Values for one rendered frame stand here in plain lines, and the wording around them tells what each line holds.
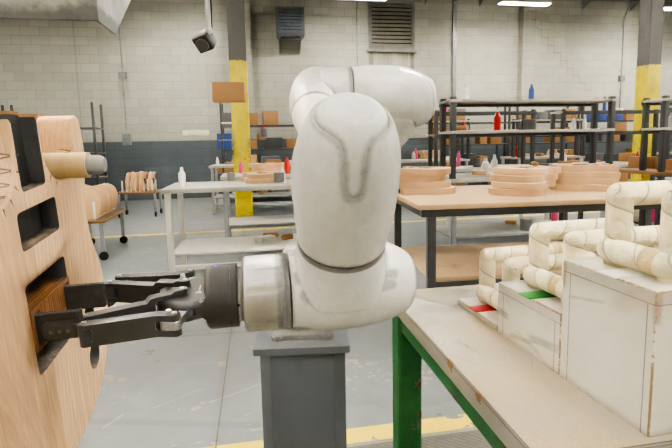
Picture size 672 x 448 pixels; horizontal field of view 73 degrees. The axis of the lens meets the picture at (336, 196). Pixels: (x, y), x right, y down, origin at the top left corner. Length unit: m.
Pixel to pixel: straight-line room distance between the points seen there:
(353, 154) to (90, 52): 12.02
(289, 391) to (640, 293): 1.03
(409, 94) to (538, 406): 0.63
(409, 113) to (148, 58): 11.18
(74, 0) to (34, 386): 0.38
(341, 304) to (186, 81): 11.38
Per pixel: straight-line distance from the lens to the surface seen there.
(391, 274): 0.54
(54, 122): 0.71
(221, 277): 0.54
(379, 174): 0.42
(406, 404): 1.13
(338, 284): 0.50
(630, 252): 0.67
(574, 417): 0.69
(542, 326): 0.79
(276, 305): 0.53
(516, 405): 0.69
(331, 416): 1.48
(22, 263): 0.55
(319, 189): 0.43
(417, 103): 1.01
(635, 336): 0.66
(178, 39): 12.00
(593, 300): 0.69
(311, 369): 1.40
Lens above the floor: 1.27
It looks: 7 degrees down
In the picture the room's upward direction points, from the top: 1 degrees counter-clockwise
